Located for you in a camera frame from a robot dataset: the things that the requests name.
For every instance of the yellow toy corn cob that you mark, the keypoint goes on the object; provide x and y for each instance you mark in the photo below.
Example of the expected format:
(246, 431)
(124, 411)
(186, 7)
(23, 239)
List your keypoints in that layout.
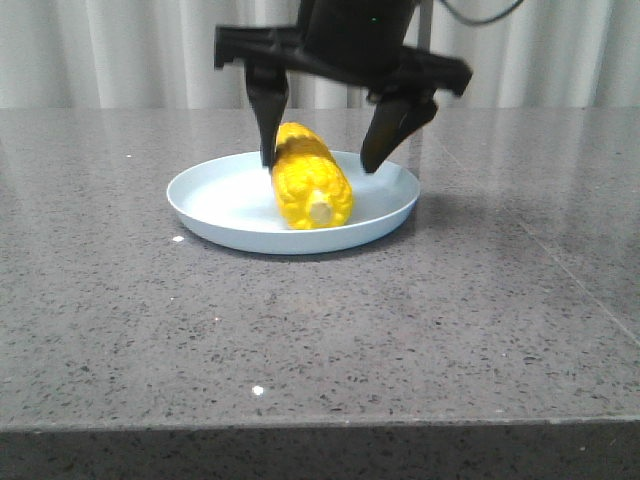
(310, 188)

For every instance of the light blue plate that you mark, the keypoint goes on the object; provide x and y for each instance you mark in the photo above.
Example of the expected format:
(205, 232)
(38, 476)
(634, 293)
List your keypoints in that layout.
(230, 202)

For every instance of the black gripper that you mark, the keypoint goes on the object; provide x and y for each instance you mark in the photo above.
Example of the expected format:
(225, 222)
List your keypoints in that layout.
(358, 43)

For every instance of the white pleated curtain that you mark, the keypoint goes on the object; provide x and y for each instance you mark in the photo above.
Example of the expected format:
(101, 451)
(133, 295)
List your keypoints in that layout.
(134, 54)

